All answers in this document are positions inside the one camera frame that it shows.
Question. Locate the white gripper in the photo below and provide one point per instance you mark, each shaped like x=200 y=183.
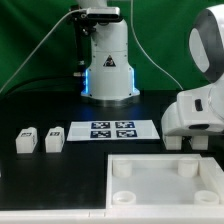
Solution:
x=192 y=115

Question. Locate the white square tabletop tray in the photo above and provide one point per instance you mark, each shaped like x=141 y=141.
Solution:
x=145 y=180

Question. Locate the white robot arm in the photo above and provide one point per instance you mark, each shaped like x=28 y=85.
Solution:
x=111 y=78

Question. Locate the white sheet with tags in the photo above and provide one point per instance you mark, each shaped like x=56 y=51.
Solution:
x=113 y=130

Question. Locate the camera on black mount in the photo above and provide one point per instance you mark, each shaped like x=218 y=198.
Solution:
x=84 y=20

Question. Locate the white front table rail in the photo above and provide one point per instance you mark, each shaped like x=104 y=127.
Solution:
x=193 y=215

